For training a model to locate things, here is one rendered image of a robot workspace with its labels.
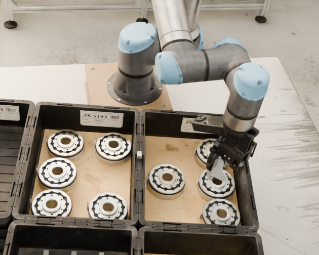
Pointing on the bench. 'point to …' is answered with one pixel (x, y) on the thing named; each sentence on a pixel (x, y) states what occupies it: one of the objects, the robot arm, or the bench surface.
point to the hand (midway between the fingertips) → (215, 169)
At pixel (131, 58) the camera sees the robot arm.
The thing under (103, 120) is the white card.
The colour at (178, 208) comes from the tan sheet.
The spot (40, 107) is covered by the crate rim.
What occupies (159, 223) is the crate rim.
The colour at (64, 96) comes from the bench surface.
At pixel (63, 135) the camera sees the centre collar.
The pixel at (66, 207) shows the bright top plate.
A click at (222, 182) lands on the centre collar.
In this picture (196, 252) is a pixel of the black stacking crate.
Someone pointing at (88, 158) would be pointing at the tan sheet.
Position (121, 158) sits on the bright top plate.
